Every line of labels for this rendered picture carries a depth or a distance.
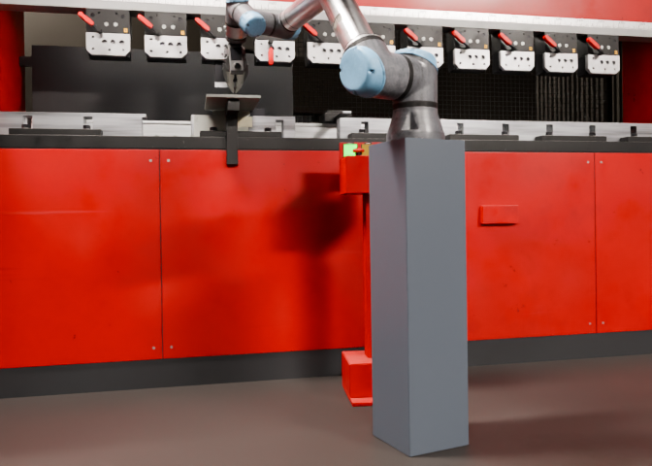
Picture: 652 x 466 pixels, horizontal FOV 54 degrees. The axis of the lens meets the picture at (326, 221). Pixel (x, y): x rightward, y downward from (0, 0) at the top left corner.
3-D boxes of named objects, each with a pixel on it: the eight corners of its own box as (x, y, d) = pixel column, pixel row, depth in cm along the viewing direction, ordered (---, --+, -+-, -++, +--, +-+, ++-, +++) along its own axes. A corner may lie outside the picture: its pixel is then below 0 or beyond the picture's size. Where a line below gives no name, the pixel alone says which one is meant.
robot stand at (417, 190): (469, 445, 162) (465, 140, 162) (409, 457, 155) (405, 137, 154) (428, 424, 179) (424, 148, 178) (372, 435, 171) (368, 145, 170)
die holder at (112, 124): (-3, 138, 222) (-4, 111, 222) (2, 140, 227) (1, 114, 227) (146, 140, 232) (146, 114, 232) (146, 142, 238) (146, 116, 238)
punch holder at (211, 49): (201, 58, 235) (200, 13, 235) (200, 63, 243) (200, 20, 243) (242, 59, 238) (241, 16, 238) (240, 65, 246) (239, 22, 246)
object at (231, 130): (228, 162, 216) (227, 98, 215) (225, 165, 230) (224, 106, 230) (240, 162, 216) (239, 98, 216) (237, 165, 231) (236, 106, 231)
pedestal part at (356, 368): (352, 407, 196) (351, 368, 196) (342, 385, 221) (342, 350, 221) (415, 404, 198) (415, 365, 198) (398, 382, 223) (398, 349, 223)
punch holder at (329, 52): (308, 62, 243) (307, 18, 243) (304, 67, 251) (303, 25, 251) (345, 63, 246) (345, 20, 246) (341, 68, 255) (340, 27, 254)
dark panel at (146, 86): (33, 148, 273) (31, 45, 273) (34, 148, 275) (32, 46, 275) (293, 149, 297) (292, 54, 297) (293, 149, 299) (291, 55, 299)
